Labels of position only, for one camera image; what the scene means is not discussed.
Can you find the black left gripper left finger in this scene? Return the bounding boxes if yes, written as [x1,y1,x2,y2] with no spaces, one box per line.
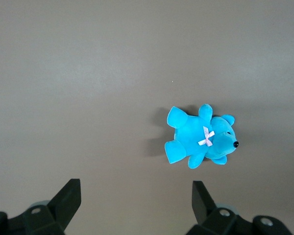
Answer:
[0,178,82,235]

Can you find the blue teddy bear plush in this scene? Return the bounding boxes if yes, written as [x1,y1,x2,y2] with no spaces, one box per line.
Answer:
[164,103,240,170]

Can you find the brown table cover cloth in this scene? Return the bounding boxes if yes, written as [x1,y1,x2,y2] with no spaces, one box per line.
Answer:
[0,0,294,235]

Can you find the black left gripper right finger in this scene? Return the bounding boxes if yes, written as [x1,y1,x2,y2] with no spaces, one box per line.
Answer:
[187,180,294,235]

